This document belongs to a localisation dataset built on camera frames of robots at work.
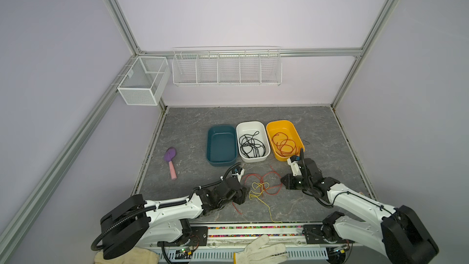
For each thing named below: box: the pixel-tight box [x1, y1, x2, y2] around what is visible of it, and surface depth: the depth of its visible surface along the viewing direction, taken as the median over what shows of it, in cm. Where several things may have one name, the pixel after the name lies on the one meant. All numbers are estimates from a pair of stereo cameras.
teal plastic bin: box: [206, 124, 238, 167], surface depth 103 cm
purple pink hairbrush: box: [164, 146, 178, 181], surface depth 95 cm
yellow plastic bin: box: [266, 119, 306, 162], surface depth 105 cm
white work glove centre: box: [235, 234, 289, 264], surface depth 71 cm
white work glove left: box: [94, 246, 160, 264], surface depth 70 cm
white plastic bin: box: [236, 121, 271, 163], surface depth 104 cm
